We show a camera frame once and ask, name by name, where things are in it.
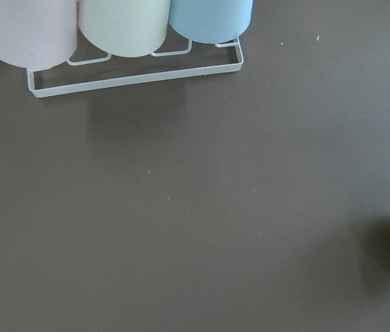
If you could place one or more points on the blue plastic cup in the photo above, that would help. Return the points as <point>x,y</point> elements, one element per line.
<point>210,21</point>

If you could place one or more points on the cream plastic cup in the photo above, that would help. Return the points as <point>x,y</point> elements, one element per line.
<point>124,28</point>

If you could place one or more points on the pink plastic cup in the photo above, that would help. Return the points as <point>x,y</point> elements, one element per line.
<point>37,34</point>

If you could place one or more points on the white wire cup rack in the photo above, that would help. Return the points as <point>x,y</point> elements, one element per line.
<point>65,89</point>

